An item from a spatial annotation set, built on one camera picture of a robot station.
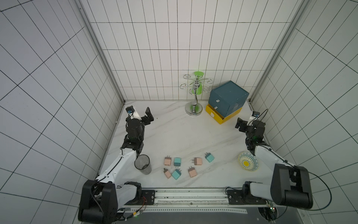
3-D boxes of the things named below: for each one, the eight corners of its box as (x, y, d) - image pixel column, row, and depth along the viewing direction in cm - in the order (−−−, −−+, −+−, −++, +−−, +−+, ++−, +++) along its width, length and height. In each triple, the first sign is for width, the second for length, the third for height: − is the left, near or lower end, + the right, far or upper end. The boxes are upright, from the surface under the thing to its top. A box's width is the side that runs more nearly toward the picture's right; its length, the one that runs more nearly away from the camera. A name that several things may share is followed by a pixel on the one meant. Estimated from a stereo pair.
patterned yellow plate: (235, 162, 86) (237, 160, 84) (241, 150, 91) (243, 148, 89) (253, 174, 82) (256, 173, 79) (259, 161, 87) (261, 159, 84)
